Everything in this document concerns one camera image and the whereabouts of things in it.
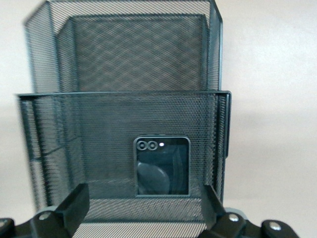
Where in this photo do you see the small black flip phone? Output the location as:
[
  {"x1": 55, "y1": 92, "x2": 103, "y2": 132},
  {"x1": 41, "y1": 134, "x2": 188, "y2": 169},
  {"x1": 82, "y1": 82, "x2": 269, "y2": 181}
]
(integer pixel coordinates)
[{"x1": 133, "y1": 135, "x2": 191, "y2": 199}]

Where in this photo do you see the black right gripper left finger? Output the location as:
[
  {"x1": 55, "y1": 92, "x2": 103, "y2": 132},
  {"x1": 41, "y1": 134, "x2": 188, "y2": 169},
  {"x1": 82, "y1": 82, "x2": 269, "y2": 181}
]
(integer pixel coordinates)
[{"x1": 0, "y1": 183, "x2": 90, "y2": 238}]

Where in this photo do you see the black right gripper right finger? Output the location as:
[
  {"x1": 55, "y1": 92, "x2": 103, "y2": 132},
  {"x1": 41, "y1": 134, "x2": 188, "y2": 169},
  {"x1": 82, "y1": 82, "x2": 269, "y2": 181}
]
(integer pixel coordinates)
[{"x1": 198, "y1": 184, "x2": 302, "y2": 238}]

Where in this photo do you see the black wire mesh basket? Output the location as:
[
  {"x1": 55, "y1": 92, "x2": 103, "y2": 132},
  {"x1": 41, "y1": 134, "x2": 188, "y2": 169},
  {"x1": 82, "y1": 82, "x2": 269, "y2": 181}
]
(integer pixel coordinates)
[{"x1": 14, "y1": 0, "x2": 233, "y2": 226}]

